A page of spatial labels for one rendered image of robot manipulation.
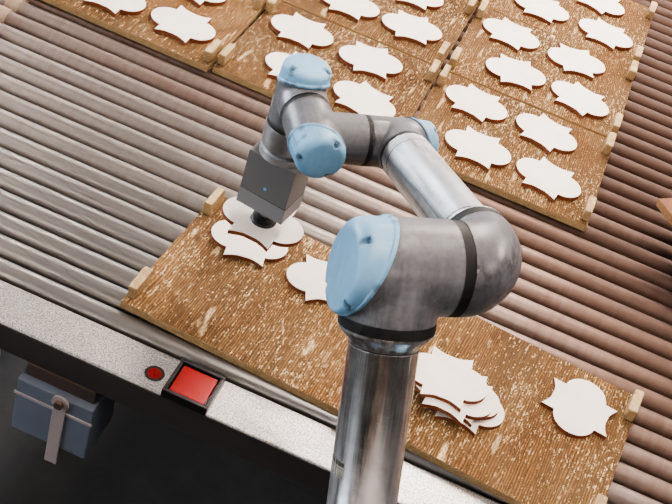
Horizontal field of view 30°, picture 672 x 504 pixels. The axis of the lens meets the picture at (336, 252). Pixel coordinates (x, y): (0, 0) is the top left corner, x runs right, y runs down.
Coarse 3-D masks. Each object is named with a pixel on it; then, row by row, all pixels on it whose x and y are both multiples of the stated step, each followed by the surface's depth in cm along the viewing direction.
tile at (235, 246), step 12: (216, 228) 220; (228, 228) 221; (216, 240) 217; (228, 240) 218; (240, 240) 219; (228, 252) 216; (240, 252) 217; (252, 252) 218; (264, 252) 218; (276, 252) 219
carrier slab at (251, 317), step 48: (192, 240) 217; (192, 288) 208; (240, 288) 211; (288, 288) 214; (192, 336) 200; (240, 336) 203; (288, 336) 206; (336, 336) 209; (288, 384) 198; (336, 384) 200
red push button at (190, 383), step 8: (184, 368) 196; (184, 376) 194; (192, 376) 195; (200, 376) 195; (208, 376) 196; (176, 384) 193; (184, 384) 193; (192, 384) 194; (200, 384) 194; (208, 384) 194; (216, 384) 195; (176, 392) 192; (184, 392) 192; (192, 392) 192; (200, 392) 193; (208, 392) 193; (200, 400) 192
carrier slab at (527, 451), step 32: (448, 320) 219; (480, 320) 221; (448, 352) 213; (480, 352) 215; (512, 352) 217; (544, 352) 219; (512, 384) 211; (544, 384) 213; (608, 384) 217; (416, 416) 200; (512, 416) 205; (544, 416) 207; (416, 448) 195; (448, 448) 196; (480, 448) 198; (512, 448) 200; (544, 448) 202; (576, 448) 204; (608, 448) 206; (480, 480) 193; (512, 480) 195; (544, 480) 197; (576, 480) 198; (608, 480) 200
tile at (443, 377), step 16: (432, 352) 207; (432, 368) 204; (448, 368) 205; (464, 368) 206; (416, 384) 201; (432, 384) 201; (448, 384) 202; (464, 384) 203; (480, 384) 204; (448, 400) 200; (464, 400) 201; (480, 400) 202
